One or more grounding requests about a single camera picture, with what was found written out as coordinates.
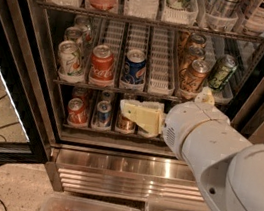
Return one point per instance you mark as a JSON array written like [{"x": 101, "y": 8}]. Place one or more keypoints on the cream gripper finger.
[
  {"x": 147, "y": 115},
  {"x": 205, "y": 96}
]

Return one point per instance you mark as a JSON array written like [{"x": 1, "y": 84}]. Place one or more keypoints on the white 7up can front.
[{"x": 69, "y": 58}]

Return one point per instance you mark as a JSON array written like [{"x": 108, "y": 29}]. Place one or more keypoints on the white 7up can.
[
  {"x": 73, "y": 36},
  {"x": 84, "y": 23},
  {"x": 69, "y": 58}
]

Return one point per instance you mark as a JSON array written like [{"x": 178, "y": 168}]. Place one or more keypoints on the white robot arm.
[{"x": 228, "y": 169}]

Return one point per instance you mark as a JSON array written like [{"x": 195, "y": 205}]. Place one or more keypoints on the orange soda can front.
[{"x": 195, "y": 74}]

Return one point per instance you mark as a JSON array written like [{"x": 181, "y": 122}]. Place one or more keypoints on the orange soda can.
[
  {"x": 195, "y": 74},
  {"x": 197, "y": 40},
  {"x": 190, "y": 54}
]

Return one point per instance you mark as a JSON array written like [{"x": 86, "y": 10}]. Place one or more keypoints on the orange can bottom shelf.
[{"x": 125, "y": 124}]

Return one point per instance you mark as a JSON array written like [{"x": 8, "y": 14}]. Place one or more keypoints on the green soda can middle shelf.
[{"x": 222, "y": 70}]

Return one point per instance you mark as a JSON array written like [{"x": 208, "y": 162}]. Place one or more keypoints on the empty white can tray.
[{"x": 161, "y": 73}]

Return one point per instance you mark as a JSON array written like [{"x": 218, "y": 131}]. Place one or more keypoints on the blue can bottom shelf left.
[{"x": 104, "y": 113}]

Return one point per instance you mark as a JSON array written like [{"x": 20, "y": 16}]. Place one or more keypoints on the blue pepsi can middle shelf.
[{"x": 134, "y": 67}]

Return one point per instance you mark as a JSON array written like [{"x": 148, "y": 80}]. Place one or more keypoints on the orange soda can rear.
[{"x": 197, "y": 40}]

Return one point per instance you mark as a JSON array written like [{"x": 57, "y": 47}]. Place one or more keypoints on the red coca-cola can middle shelf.
[{"x": 102, "y": 63}]

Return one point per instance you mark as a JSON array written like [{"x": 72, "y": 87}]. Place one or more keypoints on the red can bottom shelf front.
[{"x": 77, "y": 111}]

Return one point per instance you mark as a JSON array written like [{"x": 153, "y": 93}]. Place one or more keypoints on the stainless steel fridge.
[{"x": 83, "y": 160}]

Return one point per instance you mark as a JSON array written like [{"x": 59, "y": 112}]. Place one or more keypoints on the white 7up can rear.
[{"x": 84, "y": 23}]

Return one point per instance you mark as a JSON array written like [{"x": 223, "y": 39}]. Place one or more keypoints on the open fridge glass door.
[{"x": 21, "y": 124}]

